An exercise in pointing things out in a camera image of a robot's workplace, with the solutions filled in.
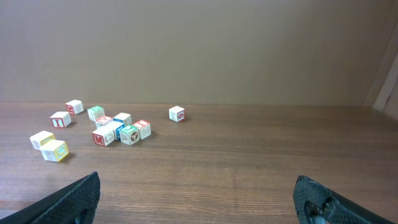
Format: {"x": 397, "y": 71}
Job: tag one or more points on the green N wooden block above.
{"x": 95, "y": 112}

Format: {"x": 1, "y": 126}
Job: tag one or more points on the red M wooden block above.
{"x": 103, "y": 136}

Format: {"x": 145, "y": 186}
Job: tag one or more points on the blue-sided wooden block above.
{"x": 124, "y": 118}

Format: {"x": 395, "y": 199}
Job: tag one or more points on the block with number six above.
{"x": 60, "y": 119}

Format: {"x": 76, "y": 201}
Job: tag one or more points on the centre picture wooden block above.
{"x": 116, "y": 126}

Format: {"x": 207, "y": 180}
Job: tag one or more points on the red-sided block top left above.
{"x": 74, "y": 107}

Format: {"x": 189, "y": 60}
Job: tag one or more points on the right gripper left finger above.
{"x": 75, "y": 203}

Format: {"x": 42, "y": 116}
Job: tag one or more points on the green J wooden block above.
{"x": 129, "y": 135}

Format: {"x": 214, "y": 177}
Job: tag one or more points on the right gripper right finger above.
{"x": 316, "y": 204}

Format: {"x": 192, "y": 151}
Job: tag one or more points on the red I wooden block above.
{"x": 143, "y": 127}

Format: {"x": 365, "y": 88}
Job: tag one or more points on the red A wooden block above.
{"x": 102, "y": 121}

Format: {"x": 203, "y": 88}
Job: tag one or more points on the wooden block yellow picture side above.
{"x": 54, "y": 150}

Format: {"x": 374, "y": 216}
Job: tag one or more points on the plain block far right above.
{"x": 177, "y": 114}

